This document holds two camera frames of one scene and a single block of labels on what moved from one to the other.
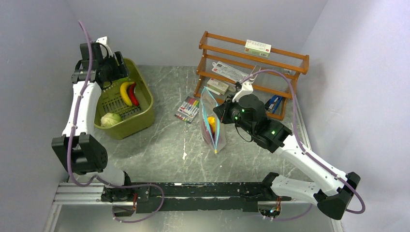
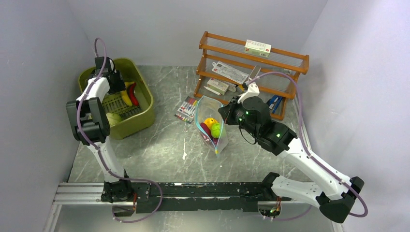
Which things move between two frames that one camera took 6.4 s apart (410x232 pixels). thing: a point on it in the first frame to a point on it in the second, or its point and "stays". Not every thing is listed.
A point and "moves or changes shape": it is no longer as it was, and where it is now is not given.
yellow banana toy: [124, 93] stays
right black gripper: [222, 111] stays
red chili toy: [133, 96] stays
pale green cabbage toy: [109, 119] stays
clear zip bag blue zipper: [213, 131] moves or changes shape
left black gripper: [122, 70] to [121, 86]
